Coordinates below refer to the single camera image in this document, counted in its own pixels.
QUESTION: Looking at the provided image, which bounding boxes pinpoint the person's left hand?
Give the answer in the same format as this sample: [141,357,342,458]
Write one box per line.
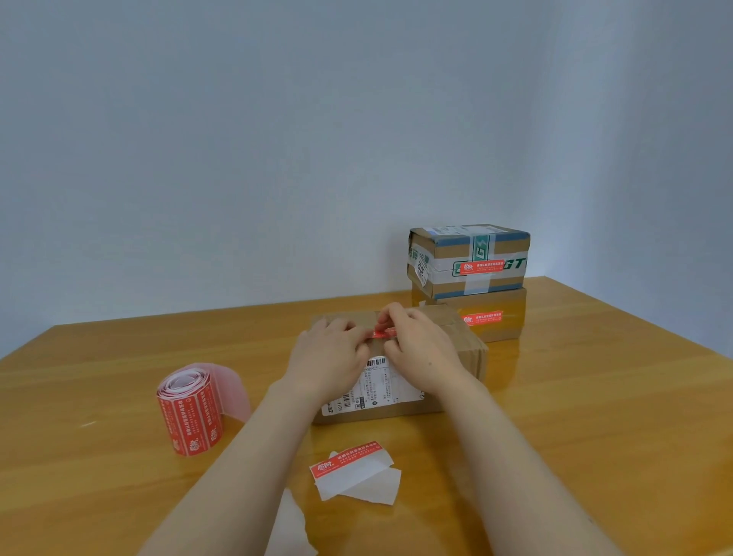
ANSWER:
[274,316,373,408]

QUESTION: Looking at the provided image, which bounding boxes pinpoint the person's right hand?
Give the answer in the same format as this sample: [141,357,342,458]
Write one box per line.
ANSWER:
[375,302,476,399]

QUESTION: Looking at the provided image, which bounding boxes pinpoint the wide cardboard box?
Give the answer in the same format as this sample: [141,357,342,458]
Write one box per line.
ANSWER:
[311,303,489,426]

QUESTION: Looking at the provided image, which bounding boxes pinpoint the cardboard box with torn tape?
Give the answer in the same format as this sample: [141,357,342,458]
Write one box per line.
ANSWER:
[411,283,528,344]

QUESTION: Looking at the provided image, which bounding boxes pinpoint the box with green GT tape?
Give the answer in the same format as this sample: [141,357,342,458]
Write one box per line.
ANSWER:
[406,224,532,302]

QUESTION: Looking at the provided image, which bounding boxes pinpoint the roll of red stickers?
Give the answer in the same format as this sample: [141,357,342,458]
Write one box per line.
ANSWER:
[156,362,253,457]

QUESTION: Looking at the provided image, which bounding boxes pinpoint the person's left forearm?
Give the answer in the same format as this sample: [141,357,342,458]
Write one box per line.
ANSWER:
[137,380,321,556]

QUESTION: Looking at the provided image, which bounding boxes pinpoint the person's right forearm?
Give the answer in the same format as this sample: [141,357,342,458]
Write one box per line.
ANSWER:
[441,377,625,556]

